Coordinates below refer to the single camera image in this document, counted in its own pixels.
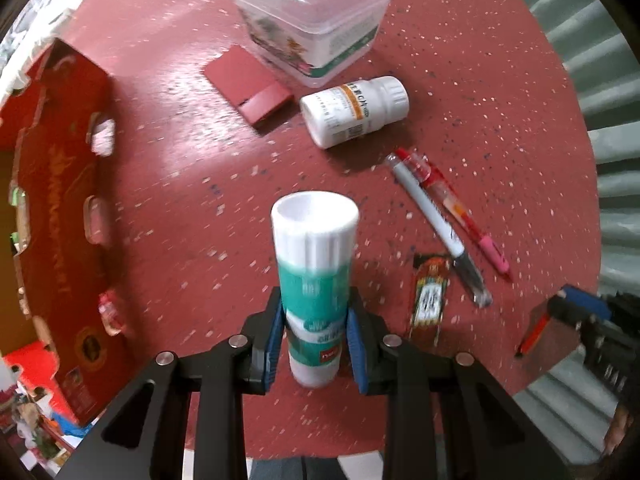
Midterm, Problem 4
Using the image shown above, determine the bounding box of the clear plastic lidded container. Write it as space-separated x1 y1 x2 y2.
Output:
224 0 401 88

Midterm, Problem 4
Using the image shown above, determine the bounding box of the green white glue stick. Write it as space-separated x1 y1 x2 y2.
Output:
270 191 361 388

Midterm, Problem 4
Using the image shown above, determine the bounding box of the small red box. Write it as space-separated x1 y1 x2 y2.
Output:
204 45 294 127

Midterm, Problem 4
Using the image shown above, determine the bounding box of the white bottle orange label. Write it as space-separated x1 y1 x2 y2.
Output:
299 76 411 150

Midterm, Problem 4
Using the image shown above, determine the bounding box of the pile of colourful packets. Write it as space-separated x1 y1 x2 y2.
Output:
0 350 93 466

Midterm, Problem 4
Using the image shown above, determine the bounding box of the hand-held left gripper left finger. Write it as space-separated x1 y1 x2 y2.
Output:
57 287 286 480

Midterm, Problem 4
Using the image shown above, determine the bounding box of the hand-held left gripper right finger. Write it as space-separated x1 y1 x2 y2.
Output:
347 287 558 480

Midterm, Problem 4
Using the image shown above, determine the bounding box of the grey-green curtain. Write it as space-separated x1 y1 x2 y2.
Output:
495 0 640 466

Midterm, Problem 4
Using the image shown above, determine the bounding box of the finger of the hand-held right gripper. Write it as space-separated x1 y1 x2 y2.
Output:
545 310 588 347
547 284 613 322

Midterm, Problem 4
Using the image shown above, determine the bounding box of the white marker black cap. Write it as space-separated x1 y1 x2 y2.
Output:
385 154 493 308

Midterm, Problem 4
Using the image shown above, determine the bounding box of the dark printed sachet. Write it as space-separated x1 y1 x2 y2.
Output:
409 253 452 346

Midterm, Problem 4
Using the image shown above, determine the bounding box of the red cardboard box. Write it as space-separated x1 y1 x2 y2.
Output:
0 37 117 428

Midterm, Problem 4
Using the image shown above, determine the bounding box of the red pen pink grip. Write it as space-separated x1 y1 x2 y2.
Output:
394 147 512 281

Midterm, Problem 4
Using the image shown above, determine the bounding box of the person's trouser leg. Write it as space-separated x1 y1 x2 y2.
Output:
247 455 351 480

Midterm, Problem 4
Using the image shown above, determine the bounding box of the white bedding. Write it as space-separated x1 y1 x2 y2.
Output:
0 0 101 98

